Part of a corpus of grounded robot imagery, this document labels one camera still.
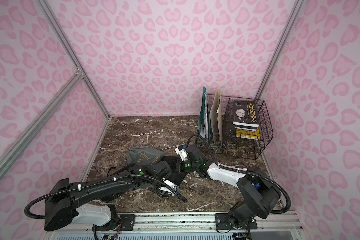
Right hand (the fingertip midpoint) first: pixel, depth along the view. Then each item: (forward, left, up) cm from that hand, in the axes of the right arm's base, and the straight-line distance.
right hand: (171, 169), depth 80 cm
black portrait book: (+32, -44, +10) cm, 55 cm away
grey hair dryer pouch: (+10, +18, -4) cm, 21 cm away
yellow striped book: (+28, -47, -3) cm, 54 cm away
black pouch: (-8, -1, +19) cm, 20 cm away
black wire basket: (+23, -40, -12) cm, 47 cm away
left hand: (-4, +2, -3) cm, 5 cm away
